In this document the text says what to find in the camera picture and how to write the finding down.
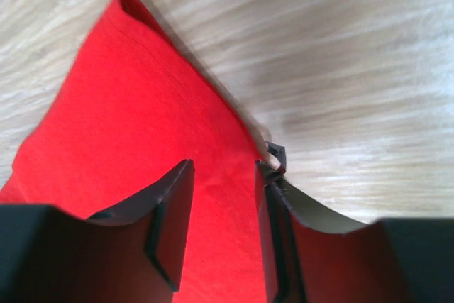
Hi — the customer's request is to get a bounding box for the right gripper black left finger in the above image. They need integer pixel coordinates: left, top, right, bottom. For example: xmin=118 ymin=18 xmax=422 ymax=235
xmin=1 ymin=160 xmax=194 ymax=302

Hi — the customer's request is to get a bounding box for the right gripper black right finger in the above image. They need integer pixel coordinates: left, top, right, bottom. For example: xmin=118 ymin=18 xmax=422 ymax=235
xmin=255 ymin=143 xmax=453 ymax=302

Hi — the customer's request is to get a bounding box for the red t shirt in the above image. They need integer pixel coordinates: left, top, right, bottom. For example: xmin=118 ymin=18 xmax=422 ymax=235
xmin=1 ymin=0 xmax=266 ymax=302

